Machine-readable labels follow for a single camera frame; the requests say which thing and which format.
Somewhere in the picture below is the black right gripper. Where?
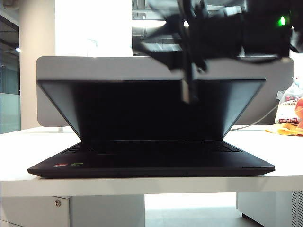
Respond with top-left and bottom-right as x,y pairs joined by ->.
139,0 -> 244,105

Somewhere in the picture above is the black laptop computer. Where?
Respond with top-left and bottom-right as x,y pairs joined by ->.
27,77 -> 276,179

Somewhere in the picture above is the long white ceiling light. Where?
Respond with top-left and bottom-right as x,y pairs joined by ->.
132,19 -> 168,27

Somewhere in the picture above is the grey fabric desk divider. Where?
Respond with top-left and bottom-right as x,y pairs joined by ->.
36,56 -> 295,127

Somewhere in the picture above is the white printed plastic bag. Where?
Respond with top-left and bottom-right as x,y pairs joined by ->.
275,77 -> 303,125

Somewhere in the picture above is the yellow cloth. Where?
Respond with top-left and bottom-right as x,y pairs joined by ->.
265,122 -> 303,137

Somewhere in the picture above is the orange-red plastic object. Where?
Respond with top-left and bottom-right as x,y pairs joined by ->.
294,98 -> 303,131

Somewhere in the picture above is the white drawer cabinet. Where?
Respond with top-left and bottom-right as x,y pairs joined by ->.
0,194 -> 145,227

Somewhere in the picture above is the white vented cabinet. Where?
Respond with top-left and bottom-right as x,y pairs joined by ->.
236,190 -> 303,227

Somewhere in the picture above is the silver wall plate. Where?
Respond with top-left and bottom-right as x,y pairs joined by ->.
87,39 -> 98,57

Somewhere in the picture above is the grey power cable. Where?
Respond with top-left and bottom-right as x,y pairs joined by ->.
231,105 -> 279,132

